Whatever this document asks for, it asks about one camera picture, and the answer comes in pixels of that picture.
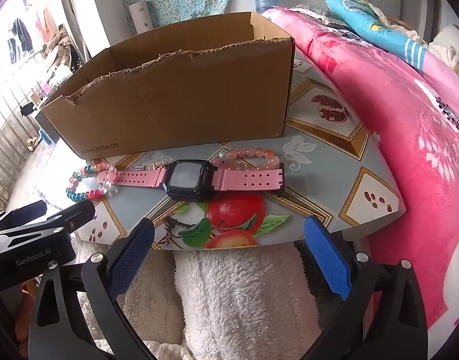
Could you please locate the white fluffy robe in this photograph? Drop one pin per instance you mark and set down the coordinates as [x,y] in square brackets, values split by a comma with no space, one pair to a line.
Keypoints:
[233,300]

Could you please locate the dark hanging jacket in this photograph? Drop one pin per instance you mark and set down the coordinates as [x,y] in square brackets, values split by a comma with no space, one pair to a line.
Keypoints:
[20,39]

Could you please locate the blue cartoon pillow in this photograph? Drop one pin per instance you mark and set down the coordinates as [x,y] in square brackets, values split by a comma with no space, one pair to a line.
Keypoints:
[379,26]

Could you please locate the silver spring earring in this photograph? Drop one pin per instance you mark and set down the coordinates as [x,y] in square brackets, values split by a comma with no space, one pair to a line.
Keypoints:
[138,168]

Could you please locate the silver hair clips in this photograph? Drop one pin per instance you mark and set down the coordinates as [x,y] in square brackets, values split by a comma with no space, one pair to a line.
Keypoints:
[157,165]

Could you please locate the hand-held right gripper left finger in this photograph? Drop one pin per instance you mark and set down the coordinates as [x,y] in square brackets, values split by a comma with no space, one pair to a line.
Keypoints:
[132,255]

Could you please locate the pair of slippers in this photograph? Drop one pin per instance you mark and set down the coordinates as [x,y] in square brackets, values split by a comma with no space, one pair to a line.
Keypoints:
[31,143]

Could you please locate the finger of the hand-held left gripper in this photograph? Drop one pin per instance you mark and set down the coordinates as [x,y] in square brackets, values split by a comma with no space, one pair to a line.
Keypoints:
[19,213]
[75,213]

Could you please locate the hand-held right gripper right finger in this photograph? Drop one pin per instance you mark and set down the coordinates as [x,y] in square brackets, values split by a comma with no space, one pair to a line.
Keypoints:
[327,258]

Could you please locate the pink floral blanket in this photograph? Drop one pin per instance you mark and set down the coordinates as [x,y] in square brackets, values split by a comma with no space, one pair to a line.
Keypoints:
[402,120]

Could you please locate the pink hanging garment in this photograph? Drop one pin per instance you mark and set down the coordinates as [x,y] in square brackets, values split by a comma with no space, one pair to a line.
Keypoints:
[45,24]

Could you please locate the black wristwatch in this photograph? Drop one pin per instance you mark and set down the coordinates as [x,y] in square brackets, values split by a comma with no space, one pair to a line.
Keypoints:
[188,180]

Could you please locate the white knit cloth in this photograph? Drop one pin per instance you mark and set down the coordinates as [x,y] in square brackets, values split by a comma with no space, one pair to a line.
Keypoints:
[449,48]

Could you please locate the grey lace blanket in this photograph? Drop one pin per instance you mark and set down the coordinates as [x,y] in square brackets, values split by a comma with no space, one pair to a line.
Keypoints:
[319,17]

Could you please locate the white paper roll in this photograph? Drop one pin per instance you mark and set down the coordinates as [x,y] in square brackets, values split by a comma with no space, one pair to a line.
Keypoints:
[141,18]

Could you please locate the brown cardboard box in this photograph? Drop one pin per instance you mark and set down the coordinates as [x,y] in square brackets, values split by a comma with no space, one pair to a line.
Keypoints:
[177,112]

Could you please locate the fruit print tablecloth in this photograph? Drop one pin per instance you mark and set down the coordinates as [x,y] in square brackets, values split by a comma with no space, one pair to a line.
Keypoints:
[327,180]

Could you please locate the pile of patterned cloth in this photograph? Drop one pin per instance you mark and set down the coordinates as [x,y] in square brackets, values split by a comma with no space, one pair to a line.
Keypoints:
[60,47]

